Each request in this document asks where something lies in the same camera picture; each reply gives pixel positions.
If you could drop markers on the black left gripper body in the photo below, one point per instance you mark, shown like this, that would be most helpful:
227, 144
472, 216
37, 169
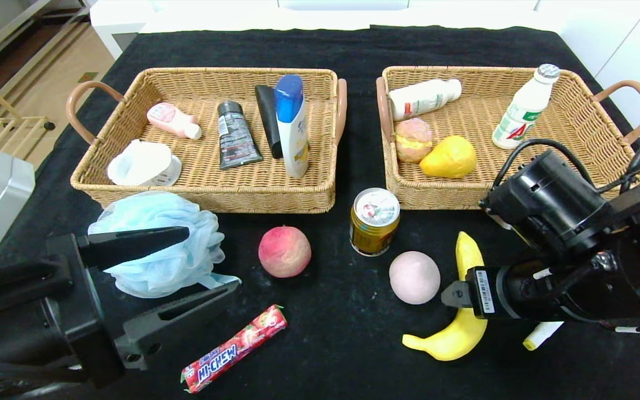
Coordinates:
88, 308

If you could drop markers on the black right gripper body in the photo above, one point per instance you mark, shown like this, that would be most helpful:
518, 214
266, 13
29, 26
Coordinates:
484, 291

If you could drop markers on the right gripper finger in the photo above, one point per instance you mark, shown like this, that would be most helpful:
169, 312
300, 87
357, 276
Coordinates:
454, 294

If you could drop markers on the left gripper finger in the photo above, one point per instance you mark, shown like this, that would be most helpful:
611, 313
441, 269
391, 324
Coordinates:
131, 244
175, 322

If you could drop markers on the pale pink round ball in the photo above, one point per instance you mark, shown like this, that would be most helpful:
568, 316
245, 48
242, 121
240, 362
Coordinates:
414, 278

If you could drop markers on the yellow banana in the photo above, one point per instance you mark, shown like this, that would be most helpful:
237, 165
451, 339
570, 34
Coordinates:
453, 339

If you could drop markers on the gold drink can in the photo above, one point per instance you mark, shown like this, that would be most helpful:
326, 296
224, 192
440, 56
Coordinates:
374, 228

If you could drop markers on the white milk bottle green label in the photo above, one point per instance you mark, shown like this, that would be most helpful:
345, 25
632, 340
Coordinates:
523, 111

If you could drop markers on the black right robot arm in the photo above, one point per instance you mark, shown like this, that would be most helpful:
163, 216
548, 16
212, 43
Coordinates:
575, 289

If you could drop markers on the light blue bath loofah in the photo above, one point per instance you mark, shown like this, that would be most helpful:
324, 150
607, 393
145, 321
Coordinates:
148, 208

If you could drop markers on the red Hi-Chew candy pack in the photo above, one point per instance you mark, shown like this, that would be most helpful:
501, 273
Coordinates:
231, 351

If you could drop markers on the white marker yellow cap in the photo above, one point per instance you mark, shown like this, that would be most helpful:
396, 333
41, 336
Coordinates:
539, 335

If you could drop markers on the white round plastic container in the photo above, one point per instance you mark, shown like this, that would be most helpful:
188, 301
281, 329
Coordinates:
142, 163

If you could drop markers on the black tablecloth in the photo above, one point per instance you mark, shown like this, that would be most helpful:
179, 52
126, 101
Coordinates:
342, 344

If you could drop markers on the pink peach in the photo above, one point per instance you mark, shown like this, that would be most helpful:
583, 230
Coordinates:
284, 253

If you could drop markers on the small pink lotion bottle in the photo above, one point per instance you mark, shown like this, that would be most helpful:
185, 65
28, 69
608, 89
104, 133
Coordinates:
170, 118

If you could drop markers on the yellow pear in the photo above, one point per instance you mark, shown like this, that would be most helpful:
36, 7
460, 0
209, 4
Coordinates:
450, 159

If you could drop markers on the grey squeeze tube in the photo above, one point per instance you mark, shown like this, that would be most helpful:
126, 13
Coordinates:
235, 139

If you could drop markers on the pink cream puff bun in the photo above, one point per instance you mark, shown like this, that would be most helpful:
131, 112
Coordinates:
413, 139

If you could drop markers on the beige wooden rack on wheels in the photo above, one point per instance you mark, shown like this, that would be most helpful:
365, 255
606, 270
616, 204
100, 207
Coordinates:
20, 118

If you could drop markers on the brown floor outlet plate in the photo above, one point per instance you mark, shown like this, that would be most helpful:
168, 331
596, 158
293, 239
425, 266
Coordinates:
88, 76

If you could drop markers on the black squeeze tube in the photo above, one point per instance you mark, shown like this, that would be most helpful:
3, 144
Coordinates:
267, 116

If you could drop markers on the white bottle with red label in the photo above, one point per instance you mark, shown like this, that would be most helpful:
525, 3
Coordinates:
423, 99

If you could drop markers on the white shampoo bottle blue cap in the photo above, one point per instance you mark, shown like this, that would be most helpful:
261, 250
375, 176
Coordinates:
292, 128

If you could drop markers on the white table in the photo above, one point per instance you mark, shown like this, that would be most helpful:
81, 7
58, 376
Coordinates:
125, 16

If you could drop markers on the white cabinet front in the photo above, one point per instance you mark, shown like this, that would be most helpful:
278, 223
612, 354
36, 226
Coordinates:
631, 55

